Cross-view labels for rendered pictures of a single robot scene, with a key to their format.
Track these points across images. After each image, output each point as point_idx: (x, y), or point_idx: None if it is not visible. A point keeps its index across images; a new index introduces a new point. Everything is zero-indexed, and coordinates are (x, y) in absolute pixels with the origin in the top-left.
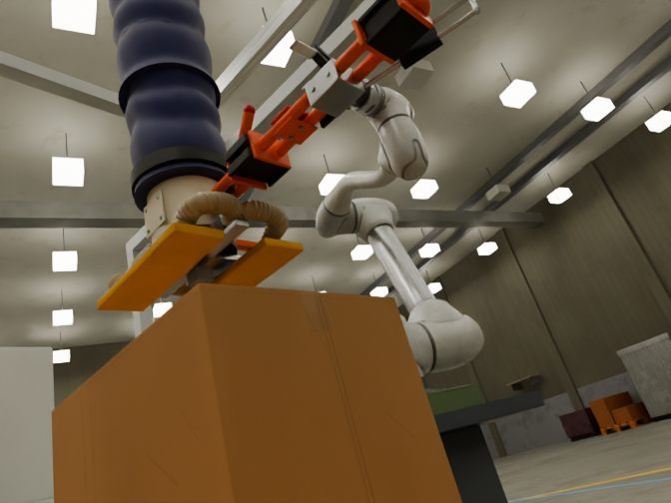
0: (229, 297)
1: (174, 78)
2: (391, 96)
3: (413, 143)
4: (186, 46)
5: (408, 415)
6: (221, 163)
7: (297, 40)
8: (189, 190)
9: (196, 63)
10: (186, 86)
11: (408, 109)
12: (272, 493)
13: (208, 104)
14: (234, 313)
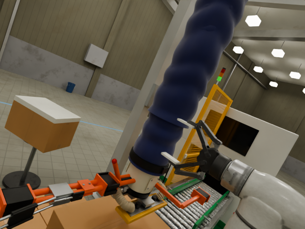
0: (55, 218)
1: (150, 117)
2: (250, 196)
3: None
4: (159, 102)
5: None
6: (138, 164)
7: (177, 119)
8: (130, 167)
9: (161, 110)
10: (152, 122)
11: (273, 223)
12: None
13: (153, 134)
14: (54, 222)
